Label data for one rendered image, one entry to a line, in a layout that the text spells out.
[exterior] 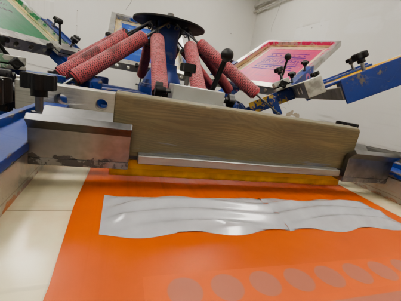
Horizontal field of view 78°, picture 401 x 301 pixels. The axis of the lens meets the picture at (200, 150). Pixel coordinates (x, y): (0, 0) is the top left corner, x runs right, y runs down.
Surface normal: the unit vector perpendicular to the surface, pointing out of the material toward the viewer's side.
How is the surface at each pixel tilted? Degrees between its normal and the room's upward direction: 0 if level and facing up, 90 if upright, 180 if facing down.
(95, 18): 90
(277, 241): 0
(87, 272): 0
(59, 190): 0
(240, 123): 90
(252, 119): 90
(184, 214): 33
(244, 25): 90
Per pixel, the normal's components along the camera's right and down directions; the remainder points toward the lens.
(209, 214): 0.24, -0.67
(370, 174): 0.29, 0.28
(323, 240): 0.17, -0.96
